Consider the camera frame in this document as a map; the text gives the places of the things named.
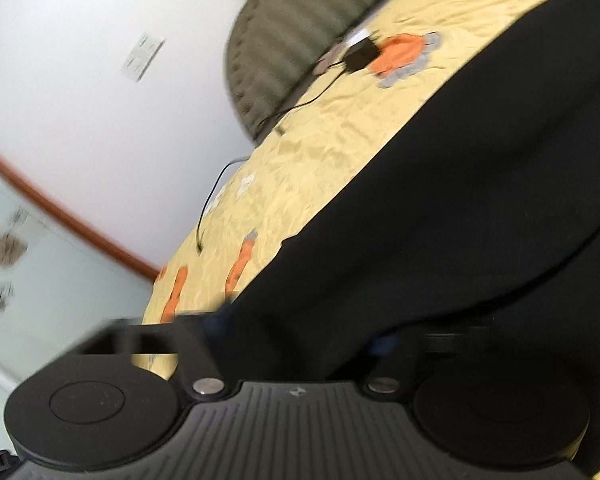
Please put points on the frosted glass door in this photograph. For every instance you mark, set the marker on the frosted glass door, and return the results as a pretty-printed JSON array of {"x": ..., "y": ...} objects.
[{"x": 55, "y": 300}]

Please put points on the wooden door frame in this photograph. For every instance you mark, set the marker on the wooden door frame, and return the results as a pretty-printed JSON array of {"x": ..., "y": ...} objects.
[{"x": 55, "y": 205}]

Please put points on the olive padded headboard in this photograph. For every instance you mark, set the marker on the olive padded headboard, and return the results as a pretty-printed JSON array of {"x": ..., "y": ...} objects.
[{"x": 280, "y": 35}]

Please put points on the brown door sticker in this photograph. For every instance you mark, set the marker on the brown door sticker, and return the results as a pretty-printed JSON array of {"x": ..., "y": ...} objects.
[{"x": 7, "y": 250}]

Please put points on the black pants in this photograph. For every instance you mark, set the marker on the black pants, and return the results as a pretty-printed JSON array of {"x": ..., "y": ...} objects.
[{"x": 455, "y": 185}]

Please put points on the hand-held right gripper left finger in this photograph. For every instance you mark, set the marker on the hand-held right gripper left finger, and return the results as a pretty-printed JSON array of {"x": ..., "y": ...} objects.
[{"x": 190, "y": 341}]

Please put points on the yellow carrot print bedsheet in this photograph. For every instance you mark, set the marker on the yellow carrot print bedsheet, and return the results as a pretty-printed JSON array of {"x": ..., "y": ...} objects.
[{"x": 305, "y": 160}]

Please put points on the black power adapter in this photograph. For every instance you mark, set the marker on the black power adapter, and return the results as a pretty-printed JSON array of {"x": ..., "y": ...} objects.
[{"x": 361, "y": 55}]

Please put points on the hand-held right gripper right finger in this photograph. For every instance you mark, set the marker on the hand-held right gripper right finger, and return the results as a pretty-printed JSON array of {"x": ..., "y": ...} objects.
[{"x": 383, "y": 360}]

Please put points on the white wall socket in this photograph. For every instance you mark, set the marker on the white wall socket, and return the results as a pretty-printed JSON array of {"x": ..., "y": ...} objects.
[{"x": 141, "y": 57}]

